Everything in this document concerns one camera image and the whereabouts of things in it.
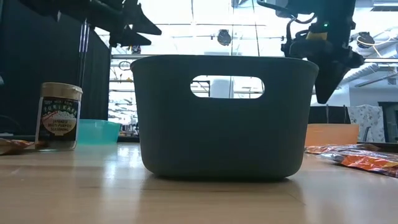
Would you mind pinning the black aluminium table frame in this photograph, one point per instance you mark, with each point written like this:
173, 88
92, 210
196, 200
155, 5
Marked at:
129, 139

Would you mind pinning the dark teal plastic bin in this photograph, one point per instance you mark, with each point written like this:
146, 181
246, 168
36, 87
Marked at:
217, 140

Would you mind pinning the orange translucent plastic bin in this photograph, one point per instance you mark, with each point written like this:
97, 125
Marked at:
331, 135

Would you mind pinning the round black ceiling lamp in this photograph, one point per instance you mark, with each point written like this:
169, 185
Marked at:
365, 40
224, 37

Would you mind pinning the dark cabinet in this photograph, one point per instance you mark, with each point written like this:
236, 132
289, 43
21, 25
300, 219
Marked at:
390, 121

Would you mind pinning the aqua plastic bin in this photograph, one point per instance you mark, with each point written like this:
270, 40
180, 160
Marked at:
98, 132

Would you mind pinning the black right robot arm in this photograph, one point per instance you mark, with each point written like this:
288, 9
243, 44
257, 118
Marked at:
335, 12

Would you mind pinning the orange foil spice packet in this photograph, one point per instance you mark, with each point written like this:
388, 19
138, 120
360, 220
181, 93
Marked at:
12, 145
320, 149
363, 161

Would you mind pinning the furikake jar beige lid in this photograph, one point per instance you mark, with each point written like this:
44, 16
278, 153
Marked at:
59, 124

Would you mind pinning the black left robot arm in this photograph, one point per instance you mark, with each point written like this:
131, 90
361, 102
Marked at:
37, 6

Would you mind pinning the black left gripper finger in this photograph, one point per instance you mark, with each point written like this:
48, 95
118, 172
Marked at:
138, 18
130, 39

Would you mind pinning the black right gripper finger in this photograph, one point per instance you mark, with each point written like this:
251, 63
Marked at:
329, 81

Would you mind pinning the black folding partition screen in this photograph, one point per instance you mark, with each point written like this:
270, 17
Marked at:
31, 77

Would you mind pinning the black computer case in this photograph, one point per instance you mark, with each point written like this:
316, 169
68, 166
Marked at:
326, 115

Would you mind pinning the white patterned cloth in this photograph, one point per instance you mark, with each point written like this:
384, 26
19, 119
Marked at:
368, 123

